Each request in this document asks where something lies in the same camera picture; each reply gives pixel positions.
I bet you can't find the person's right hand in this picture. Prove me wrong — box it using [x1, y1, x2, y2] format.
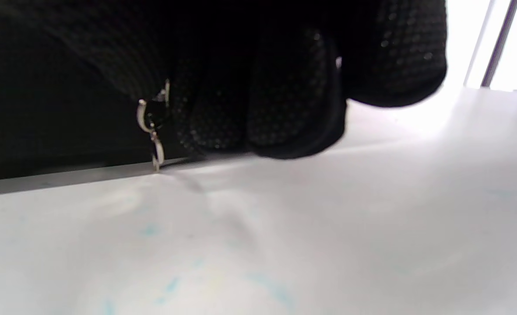
[164, 0, 448, 160]

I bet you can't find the silver metal clasp chain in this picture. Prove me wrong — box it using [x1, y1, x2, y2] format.
[136, 78, 172, 172]

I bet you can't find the black fabric bag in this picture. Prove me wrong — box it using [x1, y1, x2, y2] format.
[0, 0, 184, 183]

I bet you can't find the grey vertical frame post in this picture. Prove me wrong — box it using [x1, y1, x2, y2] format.
[463, 0, 517, 89]

